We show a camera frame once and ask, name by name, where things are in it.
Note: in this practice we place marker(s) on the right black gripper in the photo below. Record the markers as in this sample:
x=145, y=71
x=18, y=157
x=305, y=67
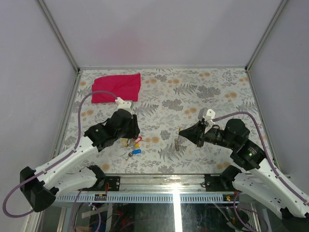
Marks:
x=195, y=133

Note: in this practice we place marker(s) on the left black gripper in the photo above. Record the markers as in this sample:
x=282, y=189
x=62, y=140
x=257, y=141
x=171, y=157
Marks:
x=135, y=130

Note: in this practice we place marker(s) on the blue tag key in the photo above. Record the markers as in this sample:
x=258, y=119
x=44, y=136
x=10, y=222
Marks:
x=134, y=152

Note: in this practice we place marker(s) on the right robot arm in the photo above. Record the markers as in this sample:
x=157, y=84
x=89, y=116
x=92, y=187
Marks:
x=254, y=173

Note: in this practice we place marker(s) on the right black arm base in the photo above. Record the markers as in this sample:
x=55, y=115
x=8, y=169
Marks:
x=212, y=183

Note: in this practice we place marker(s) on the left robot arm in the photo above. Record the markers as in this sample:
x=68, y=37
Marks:
x=42, y=185

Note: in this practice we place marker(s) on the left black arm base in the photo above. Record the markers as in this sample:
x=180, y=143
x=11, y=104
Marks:
x=112, y=183

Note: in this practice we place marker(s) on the red tag key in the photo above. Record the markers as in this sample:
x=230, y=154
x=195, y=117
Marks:
x=138, y=140

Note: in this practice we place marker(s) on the yellow tag key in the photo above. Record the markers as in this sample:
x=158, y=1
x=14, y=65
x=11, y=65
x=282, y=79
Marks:
x=125, y=142

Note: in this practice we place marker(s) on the pink folded cloth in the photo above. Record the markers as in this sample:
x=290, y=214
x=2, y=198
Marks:
x=125, y=86

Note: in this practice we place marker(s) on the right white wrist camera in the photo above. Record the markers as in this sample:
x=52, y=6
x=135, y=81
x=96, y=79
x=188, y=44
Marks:
x=206, y=116

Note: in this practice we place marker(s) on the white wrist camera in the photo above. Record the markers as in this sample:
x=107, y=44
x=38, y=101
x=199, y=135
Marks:
x=125, y=105
x=206, y=116

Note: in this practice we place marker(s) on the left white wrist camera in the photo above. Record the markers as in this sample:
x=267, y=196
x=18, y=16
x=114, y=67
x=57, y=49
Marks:
x=125, y=105

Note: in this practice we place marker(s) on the aluminium front rail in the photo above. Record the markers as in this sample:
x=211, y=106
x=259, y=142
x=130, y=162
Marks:
x=146, y=182

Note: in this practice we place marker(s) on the white slotted cable duct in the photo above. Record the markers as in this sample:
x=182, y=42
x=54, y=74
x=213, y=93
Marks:
x=117, y=197

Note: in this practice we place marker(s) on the left aluminium frame post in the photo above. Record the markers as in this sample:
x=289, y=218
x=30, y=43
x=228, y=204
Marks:
x=57, y=33

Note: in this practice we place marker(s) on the aluminium frame post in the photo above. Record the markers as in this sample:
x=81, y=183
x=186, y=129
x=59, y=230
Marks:
x=282, y=5
x=57, y=33

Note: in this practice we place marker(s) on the right aluminium frame post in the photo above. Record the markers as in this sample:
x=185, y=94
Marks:
x=282, y=5

